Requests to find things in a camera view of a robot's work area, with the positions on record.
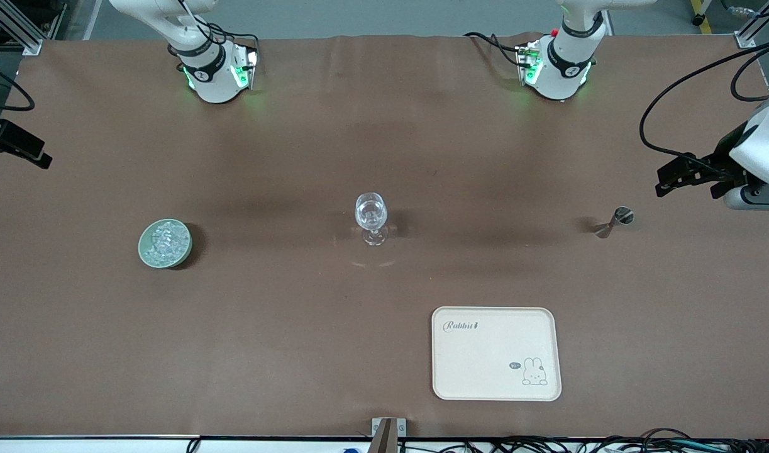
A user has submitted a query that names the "silver metal jigger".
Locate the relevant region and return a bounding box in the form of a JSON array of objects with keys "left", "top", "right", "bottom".
[{"left": 595, "top": 206, "right": 635, "bottom": 240}]

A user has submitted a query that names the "clear ice cube heap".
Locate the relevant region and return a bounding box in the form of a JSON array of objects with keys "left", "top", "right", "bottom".
[{"left": 147, "top": 223, "right": 190, "bottom": 262}]

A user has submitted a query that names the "clear wine glass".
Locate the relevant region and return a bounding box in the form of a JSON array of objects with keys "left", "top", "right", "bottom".
[{"left": 355, "top": 192, "right": 389, "bottom": 247}]

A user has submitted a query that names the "green round bowl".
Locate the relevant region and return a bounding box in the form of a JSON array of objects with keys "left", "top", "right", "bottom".
[{"left": 138, "top": 218, "right": 193, "bottom": 270}]

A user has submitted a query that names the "brown table mat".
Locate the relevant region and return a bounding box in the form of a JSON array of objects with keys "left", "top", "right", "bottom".
[{"left": 0, "top": 33, "right": 769, "bottom": 439}]

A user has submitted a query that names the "cream rabbit print tray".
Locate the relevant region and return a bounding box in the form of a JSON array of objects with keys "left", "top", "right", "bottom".
[{"left": 431, "top": 306, "right": 562, "bottom": 402}]

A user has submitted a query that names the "aluminium frame post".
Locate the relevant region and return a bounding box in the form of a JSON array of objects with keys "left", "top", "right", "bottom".
[
  {"left": 735, "top": 0, "right": 769, "bottom": 49},
  {"left": 0, "top": 0, "right": 43, "bottom": 56}
]

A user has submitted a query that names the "black base cable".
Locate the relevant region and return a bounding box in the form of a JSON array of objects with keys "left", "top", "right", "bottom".
[
  {"left": 463, "top": 31, "right": 524, "bottom": 69},
  {"left": 170, "top": 0, "right": 260, "bottom": 64}
]

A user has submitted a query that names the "black cable bundle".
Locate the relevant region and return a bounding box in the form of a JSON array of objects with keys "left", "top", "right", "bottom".
[{"left": 397, "top": 428, "right": 769, "bottom": 453}]

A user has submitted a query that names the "grey metal bracket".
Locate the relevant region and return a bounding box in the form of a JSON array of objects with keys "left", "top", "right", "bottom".
[{"left": 371, "top": 417, "right": 407, "bottom": 439}]

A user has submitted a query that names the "brown camera pole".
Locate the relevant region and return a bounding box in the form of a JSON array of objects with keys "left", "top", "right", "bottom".
[{"left": 373, "top": 418, "right": 399, "bottom": 453}]

